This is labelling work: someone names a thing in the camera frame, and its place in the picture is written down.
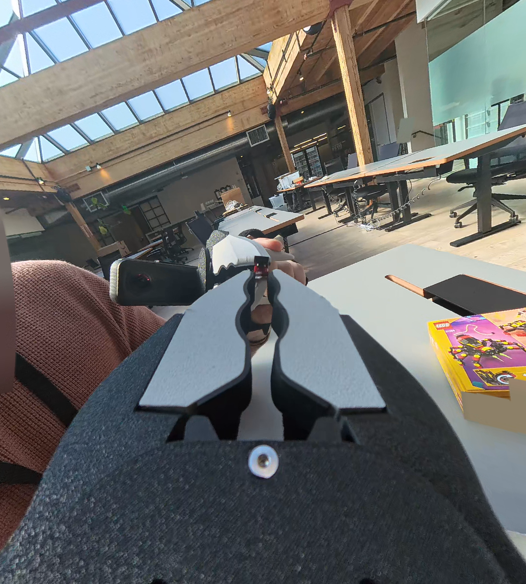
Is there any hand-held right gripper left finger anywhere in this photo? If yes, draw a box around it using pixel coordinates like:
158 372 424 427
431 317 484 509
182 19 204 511
138 271 252 418

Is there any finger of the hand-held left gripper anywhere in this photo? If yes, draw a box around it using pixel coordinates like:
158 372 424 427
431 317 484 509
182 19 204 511
210 265 245 288
210 235 273 263

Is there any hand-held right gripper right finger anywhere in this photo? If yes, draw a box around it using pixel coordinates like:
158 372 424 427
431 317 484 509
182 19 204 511
270 269 388 419

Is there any small red black lego assembly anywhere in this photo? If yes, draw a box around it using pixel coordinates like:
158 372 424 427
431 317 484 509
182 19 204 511
248 256 275 346

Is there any colourful cardboard lego box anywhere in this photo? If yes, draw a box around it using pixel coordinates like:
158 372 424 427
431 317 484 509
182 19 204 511
427 303 526 434

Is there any person's left hand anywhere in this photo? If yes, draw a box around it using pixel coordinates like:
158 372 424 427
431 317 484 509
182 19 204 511
256 236 307 285

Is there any grey top office desk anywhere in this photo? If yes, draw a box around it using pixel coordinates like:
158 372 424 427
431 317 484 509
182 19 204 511
218 206 305 240

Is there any black office chair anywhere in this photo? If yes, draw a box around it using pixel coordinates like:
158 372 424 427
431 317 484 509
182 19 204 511
186 212 218 247
446 92 526 229

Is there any wooden roof beam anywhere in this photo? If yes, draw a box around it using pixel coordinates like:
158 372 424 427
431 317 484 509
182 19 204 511
62 78 273 197

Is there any glass skylight roof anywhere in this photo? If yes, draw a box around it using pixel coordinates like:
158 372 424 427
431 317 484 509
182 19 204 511
0 0 274 163

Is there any light wooden beam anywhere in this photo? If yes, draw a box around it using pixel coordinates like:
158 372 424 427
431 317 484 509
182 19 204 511
0 0 336 154

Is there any long wood edged desk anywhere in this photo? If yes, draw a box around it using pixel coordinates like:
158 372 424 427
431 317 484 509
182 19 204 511
304 121 526 247

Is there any long ceiling duct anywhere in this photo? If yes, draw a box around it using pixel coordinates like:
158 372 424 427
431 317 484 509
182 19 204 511
108 96 373 206

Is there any wooden support post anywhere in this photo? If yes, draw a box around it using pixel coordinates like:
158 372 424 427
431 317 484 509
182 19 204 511
330 0 375 169

